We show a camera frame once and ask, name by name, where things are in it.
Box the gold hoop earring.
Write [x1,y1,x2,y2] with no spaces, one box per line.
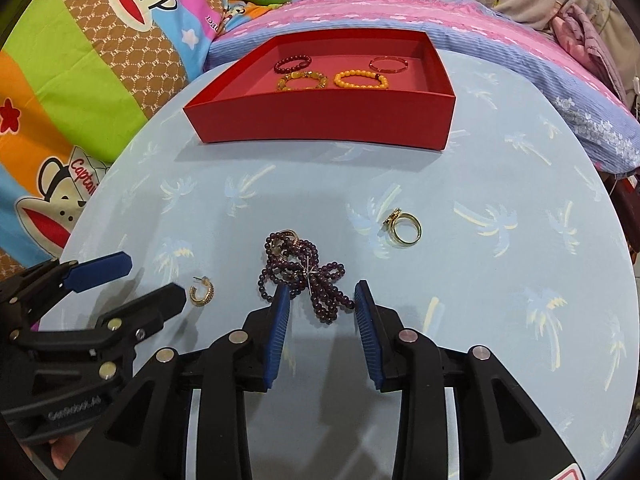
[189,276,215,308]

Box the purple garnet bead strand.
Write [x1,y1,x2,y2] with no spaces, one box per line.
[257,230,355,324]

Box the gold ring with stone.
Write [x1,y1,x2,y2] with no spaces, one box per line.
[382,207,424,247]

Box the yellow cat-eye bead bracelet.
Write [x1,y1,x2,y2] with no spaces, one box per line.
[275,70,330,92]

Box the dark red bead bracelet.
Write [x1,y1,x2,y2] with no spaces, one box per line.
[272,53,314,75]

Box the orange bead bracelet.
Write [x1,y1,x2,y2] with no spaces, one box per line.
[333,69,391,91]

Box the thin gold bangle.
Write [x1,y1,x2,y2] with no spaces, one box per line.
[369,55,409,75]

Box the person's hand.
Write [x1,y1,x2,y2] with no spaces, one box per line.
[22,429,89,476]

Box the cartoon monkey colourful blanket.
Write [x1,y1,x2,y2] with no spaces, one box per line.
[1,0,264,276]

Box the red cardboard box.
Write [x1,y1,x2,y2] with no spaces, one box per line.
[183,28,456,151]

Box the pink and blue pillow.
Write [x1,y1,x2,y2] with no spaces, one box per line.
[204,0,639,176]

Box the pink quilted fabric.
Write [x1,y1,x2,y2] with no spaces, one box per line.
[550,3,627,104]

